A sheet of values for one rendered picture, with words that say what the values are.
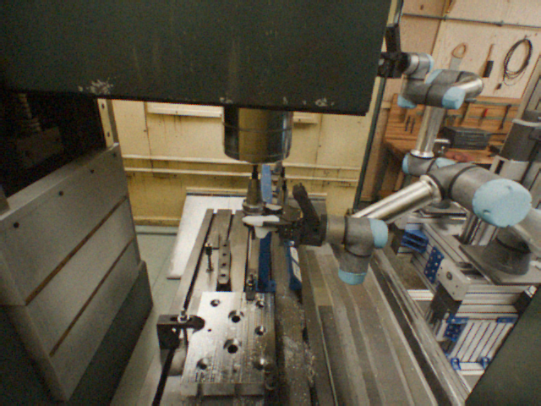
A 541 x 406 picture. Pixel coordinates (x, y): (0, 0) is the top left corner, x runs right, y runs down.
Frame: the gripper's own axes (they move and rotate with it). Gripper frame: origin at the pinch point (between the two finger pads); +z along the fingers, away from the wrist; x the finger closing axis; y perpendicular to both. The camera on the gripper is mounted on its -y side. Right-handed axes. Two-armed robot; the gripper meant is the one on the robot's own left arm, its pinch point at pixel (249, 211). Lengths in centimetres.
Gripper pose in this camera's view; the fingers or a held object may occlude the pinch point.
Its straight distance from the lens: 75.4
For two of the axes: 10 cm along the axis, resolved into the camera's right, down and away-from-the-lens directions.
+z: -9.9, -1.2, 0.4
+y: -0.8, 8.8, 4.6
